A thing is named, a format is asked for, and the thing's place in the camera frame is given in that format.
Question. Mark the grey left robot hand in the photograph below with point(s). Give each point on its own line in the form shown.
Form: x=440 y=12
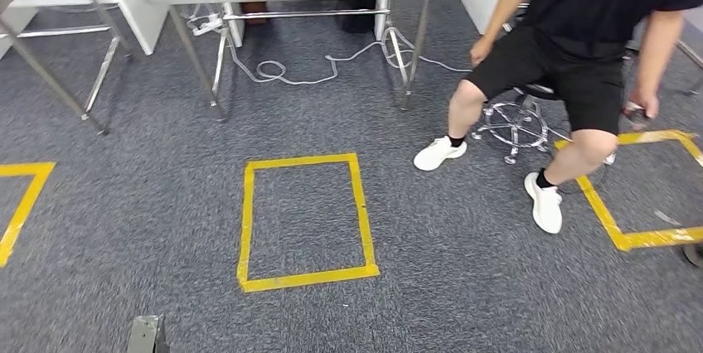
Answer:
x=163 y=342

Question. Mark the yellow floor tape square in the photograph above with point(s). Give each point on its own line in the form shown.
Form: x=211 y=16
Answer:
x=247 y=219

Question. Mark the white power strip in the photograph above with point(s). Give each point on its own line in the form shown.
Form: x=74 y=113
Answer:
x=207 y=26

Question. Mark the brown box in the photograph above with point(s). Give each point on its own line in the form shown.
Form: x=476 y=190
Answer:
x=255 y=12

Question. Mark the black bag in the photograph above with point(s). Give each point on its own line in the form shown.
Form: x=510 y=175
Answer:
x=357 y=16

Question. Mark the chrome swivel stool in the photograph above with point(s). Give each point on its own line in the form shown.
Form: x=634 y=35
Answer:
x=516 y=125

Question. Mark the person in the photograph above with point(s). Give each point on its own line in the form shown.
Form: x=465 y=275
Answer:
x=576 y=37

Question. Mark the small handheld device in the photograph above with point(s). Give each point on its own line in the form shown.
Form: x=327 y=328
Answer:
x=635 y=115

